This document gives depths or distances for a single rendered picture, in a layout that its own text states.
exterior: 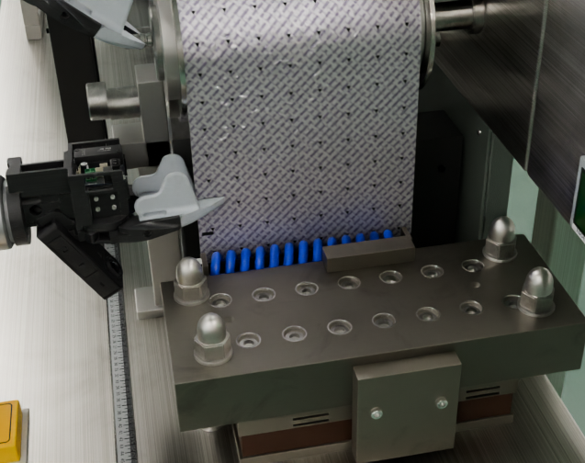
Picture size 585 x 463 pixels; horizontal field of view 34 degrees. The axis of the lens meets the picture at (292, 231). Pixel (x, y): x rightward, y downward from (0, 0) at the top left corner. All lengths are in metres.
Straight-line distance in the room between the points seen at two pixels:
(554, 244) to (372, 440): 0.50
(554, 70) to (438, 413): 0.34
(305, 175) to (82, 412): 0.35
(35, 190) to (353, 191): 0.33
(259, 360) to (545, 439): 0.31
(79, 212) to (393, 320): 0.32
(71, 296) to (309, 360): 0.43
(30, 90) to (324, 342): 1.01
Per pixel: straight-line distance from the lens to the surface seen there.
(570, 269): 1.38
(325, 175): 1.01
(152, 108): 1.03
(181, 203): 0.98
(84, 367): 1.12
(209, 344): 0.88
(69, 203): 0.98
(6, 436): 1.02
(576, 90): 0.86
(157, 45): 0.95
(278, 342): 0.91
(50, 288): 1.25
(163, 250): 1.12
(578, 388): 2.47
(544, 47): 0.91
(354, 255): 1.00
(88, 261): 1.00
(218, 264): 1.01
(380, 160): 1.02
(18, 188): 0.97
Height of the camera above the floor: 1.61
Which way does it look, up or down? 33 degrees down
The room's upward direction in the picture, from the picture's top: 2 degrees counter-clockwise
